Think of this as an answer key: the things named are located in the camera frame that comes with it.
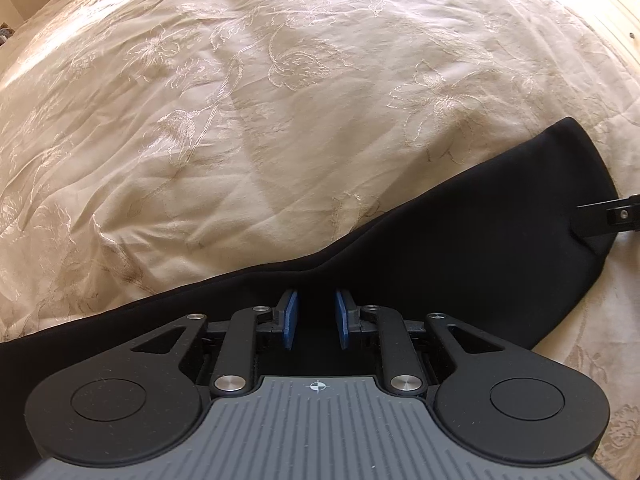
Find light wooden cabinet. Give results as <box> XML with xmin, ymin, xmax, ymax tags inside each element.
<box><xmin>587</xmin><ymin>0</ymin><xmax>640</xmax><ymax>63</ymax></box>

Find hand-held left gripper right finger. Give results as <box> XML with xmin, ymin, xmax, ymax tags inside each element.
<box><xmin>334</xmin><ymin>288</ymin><xmax>506</xmax><ymax>396</ymax></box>

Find black pants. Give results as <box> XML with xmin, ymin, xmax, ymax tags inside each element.
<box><xmin>0</xmin><ymin>116</ymin><xmax>617</xmax><ymax>411</ymax></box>

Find cream embroidered bedspread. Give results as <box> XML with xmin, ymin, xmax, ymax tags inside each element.
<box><xmin>0</xmin><ymin>0</ymin><xmax>640</xmax><ymax>461</ymax></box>

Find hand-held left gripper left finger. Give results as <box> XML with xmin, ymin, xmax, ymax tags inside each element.
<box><xmin>132</xmin><ymin>287</ymin><xmax>303</xmax><ymax>396</ymax></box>

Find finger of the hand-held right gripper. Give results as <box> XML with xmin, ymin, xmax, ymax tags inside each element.
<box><xmin>570</xmin><ymin>198</ymin><xmax>640</xmax><ymax>239</ymax></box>

